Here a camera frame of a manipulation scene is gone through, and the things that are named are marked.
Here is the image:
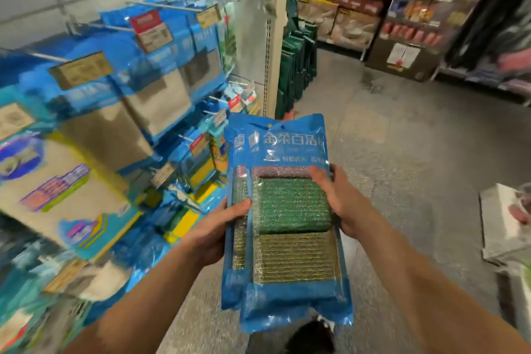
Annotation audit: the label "yellow green sponge packets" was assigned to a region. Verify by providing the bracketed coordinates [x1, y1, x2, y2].
[162, 154, 227, 244]

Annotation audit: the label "red white price tag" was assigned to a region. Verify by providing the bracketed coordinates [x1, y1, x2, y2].
[128, 9, 174, 55]

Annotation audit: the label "yellowish price tag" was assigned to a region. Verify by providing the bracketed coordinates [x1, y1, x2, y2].
[50, 51, 116, 92]
[196, 5, 223, 30]
[0, 103, 37, 142]

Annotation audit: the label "dark green goods pile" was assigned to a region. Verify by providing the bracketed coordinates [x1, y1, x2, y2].
[275, 0, 320, 120]

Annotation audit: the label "background shelf with boxed goods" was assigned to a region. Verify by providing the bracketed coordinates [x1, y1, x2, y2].
[365, 0, 517, 82]

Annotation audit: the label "blue steel-cloth packets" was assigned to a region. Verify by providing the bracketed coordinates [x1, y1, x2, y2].
[162, 1, 227, 91]

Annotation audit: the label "blue green scouring pad packet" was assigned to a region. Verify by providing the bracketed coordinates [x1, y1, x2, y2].
[241, 113, 355, 334]
[221, 121, 254, 311]

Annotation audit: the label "blue glove packets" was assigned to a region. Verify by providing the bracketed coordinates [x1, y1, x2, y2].
[83, 225, 177, 319]

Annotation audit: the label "person's black shoe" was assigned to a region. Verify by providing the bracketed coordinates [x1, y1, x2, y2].
[286, 320, 338, 354]

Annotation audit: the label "clear packets with green print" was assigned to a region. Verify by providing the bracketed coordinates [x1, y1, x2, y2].
[217, 5, 242, 79]

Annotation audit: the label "person's right hand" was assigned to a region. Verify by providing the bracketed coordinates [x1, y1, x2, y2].
[309, 164, 375, 240]

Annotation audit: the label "blue antibacterial cloth packets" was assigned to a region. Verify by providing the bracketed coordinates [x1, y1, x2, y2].
[17, 30, 156, 174]

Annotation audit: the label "striped sponge packets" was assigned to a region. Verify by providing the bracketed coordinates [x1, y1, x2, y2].
[178, 76, 260, 195]

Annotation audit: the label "person's right forearm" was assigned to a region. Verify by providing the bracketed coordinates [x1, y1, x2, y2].
[352, 215, 531, 354]

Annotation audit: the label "person's left hand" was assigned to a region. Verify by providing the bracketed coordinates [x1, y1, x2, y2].
[178, 197, 253, 271]

